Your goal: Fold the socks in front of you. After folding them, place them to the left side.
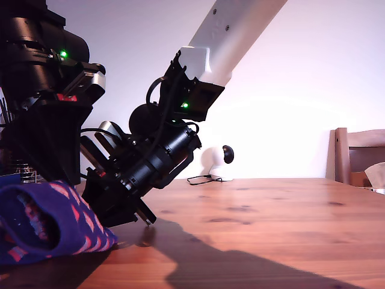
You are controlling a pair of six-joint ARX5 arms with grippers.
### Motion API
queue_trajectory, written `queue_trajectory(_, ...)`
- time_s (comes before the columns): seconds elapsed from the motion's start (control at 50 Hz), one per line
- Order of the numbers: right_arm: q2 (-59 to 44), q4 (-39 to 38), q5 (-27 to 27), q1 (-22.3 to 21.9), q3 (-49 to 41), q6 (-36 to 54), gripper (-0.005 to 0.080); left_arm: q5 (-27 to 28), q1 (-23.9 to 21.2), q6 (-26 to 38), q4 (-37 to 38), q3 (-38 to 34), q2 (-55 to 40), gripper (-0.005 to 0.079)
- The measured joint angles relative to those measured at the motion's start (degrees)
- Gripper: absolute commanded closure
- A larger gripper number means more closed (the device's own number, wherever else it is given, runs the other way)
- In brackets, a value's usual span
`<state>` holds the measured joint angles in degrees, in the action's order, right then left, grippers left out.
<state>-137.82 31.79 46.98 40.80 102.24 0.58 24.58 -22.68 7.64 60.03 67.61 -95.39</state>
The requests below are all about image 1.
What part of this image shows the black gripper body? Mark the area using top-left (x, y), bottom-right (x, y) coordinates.
top-left (80, 135), bottom-right (160, 226)

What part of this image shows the navy sock with pink pattern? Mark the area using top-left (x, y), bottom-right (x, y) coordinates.
top-left (0, 179), bottom-right (119, 266)

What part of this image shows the black chopstick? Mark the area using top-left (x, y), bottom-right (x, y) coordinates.
top-left (0, 95), bottom-right (9, 121)

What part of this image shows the wooden chair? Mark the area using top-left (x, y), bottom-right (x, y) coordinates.
top-left (325, 126), bottom-right (385, 186)

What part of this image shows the brown cardboard box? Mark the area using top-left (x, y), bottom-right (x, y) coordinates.
top-left (348, 170), bottom-right (372, 187)

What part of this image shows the beige paper bag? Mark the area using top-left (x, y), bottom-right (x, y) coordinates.
top-left (363, 161), bottom-right (385, 189)

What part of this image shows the grey camera box on bracket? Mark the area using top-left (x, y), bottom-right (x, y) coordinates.
top-left (94, 120), bottom-right (133, 157)
top-left (64, 62), bottom-right (106, 105)

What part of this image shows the thick black sleeved cable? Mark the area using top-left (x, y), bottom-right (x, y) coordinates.
top-left (155, 149), bottom-right (195, 190)

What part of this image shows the thin black power cable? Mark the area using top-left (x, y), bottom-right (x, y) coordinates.
top-left (186, 173), bottom-right (224, 186)

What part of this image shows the thin black loop cable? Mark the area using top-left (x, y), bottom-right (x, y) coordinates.
top-left (146, 76), bottom-right (169, 105)

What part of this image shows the white security camera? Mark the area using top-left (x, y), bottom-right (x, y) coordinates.
top-left (209, 144), bottom-right (235, 182)

